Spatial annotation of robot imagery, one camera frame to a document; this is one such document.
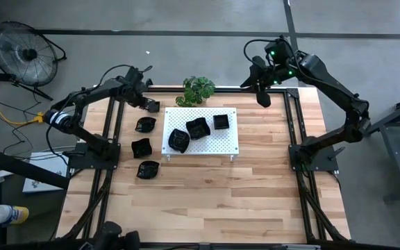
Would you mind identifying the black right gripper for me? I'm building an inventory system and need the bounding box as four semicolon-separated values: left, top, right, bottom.
240;55;283;108

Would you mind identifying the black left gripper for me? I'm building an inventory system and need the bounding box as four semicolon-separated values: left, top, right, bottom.
126;67;160;113

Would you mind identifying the black glossy mini plate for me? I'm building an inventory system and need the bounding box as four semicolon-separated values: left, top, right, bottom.
134;116;158;134
185;117;212;141
167;128;191;154
131;137;153;159

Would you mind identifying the green plant in white pot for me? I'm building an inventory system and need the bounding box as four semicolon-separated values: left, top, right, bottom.
174;75;217;108

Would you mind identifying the black pot lower left table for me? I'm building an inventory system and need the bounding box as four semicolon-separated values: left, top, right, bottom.
135;160;160;181

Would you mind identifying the white perforated metal shelf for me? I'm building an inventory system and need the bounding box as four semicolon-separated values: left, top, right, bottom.
160;106;240;163

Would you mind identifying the white printed box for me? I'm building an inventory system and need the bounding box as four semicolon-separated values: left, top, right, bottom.
22;152;72;194

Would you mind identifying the black floor fan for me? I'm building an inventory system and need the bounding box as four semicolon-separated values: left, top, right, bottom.
0;20;67;102

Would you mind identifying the black bulky object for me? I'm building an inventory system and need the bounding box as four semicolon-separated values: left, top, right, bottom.
81;221;142;250

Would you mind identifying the grey equipment stand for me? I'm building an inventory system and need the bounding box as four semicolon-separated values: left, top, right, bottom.
359;88;400;203

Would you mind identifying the black aluminium table frame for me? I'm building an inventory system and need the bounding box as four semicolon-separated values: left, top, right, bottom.
56;78;352;244

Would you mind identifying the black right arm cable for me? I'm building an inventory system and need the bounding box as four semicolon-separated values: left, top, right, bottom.
243;37;274;69

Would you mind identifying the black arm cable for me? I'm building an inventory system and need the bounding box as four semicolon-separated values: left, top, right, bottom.
243;37;274;69
97;64;133;86

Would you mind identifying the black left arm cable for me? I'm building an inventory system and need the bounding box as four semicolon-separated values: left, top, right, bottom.
97;64;133;86

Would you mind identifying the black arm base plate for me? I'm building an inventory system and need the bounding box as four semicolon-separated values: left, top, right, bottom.
68;142;122;171
288;144;340;173

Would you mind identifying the yellow cable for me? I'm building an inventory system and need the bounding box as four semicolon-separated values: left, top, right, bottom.
0;71;41;149

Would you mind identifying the black floor cable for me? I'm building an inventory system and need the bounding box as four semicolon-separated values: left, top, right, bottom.
0;93;90;153

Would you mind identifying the silver edge bracket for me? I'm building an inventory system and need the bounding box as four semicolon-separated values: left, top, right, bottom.
281;244;321;250

